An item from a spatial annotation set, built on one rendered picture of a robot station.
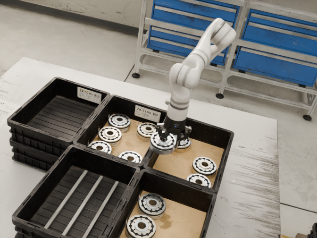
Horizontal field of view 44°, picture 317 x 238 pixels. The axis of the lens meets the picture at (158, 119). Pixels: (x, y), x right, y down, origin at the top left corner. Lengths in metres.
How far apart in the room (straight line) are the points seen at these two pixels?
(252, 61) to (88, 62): 1.58
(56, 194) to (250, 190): 0.88
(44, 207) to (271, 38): 2.51
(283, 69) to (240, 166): 1.77
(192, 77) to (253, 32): 2.18
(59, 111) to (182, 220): 0.80
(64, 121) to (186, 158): 0.58
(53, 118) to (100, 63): 2.15
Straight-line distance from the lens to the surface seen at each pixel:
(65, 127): 1.81
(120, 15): 4.55
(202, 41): 1.46
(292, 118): 3.79
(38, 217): 1.47
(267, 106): 3.81
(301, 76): 3.64
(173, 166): 1.67
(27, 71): 2.45
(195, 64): 1.36
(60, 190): 1.54
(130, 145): 1.73
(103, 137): 1.71
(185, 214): 1.51
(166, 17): 3.48
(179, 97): 1.35
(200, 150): 1.78
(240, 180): 1.90
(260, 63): 3.56
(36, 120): 1.86
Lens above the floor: 1.98
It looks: 37 degrees down
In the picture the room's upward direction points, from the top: 10 degrees clockwise
